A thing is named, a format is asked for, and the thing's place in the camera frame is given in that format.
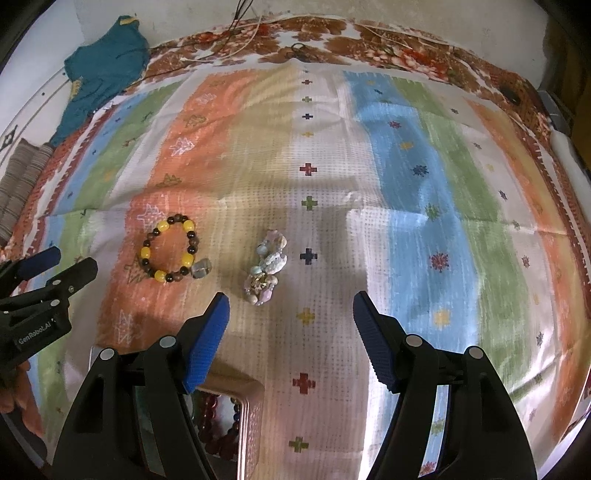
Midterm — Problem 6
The teal shirt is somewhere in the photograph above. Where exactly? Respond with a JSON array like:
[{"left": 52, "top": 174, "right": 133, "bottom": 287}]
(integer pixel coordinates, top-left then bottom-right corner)
[{"left": 49, "top": 15, "right": 150, "bottom": 148}]

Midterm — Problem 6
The striped brown cushion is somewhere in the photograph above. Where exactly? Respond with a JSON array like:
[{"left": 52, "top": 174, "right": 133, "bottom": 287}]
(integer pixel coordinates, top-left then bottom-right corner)
[{"left": 1, "top": 139, "right": 54, "bottom": 247}]

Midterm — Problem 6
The yellow brown bead bracelet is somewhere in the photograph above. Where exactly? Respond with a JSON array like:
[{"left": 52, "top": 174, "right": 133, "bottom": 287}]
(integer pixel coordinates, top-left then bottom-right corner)
[{"left": 138, "top": 213, "right": 201, "bottom": 283}]

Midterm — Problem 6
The silver metal tin box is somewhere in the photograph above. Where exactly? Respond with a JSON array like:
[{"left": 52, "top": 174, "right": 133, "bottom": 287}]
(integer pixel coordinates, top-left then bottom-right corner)
[{"left": 87, "top": 345, "right": 267, "bottom": 480}]

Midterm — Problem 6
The pale shell bead bracelet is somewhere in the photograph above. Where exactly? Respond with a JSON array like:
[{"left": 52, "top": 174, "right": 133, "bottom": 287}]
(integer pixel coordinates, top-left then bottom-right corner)
[{"left": 243, "top": 228, "right": 289, "bottom": 306}]

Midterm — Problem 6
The black power cable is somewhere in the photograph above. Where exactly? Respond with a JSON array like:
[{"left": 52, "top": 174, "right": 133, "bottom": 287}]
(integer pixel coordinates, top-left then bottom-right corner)
[{"left": 184, "top": 0, "right": 257, "bottom": 66}]

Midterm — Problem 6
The colourful striped woven mat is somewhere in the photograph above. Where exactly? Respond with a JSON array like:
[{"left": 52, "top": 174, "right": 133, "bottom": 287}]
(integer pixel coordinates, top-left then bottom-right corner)
[{"left": 18, "top": 59, "right": 591, "bottom": 480}]

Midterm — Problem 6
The red multicolour bead bracelet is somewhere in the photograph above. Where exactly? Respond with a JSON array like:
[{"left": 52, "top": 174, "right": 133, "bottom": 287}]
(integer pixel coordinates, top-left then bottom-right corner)
[{"left": 195, "top": 391, "right": 243, "bottom": 462}]

